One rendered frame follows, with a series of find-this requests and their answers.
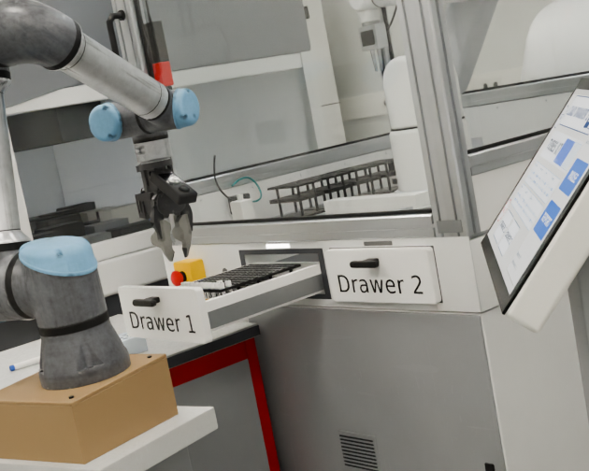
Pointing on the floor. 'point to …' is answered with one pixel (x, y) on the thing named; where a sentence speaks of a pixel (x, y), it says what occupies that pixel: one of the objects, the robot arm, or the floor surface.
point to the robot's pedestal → (136, 448)
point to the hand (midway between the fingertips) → (179, 252)
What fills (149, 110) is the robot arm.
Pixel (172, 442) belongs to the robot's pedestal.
